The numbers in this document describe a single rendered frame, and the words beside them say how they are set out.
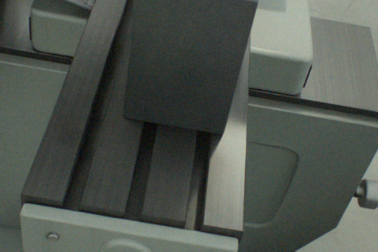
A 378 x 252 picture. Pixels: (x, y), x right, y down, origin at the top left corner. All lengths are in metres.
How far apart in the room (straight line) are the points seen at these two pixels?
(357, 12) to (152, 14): 2.30
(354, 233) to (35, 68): 1.16
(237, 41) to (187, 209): 0.19
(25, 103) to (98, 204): 0.59
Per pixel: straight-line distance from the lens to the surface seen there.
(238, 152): 0.69
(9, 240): 1.49
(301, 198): 1.29
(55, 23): 1.05
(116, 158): 0.66
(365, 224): 1.95
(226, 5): 0.59
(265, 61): 1.04
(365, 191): 1.27
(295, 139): 1.15
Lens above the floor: 1.43
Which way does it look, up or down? 43 degrees down
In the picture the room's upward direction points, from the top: 11 degrees clockwise
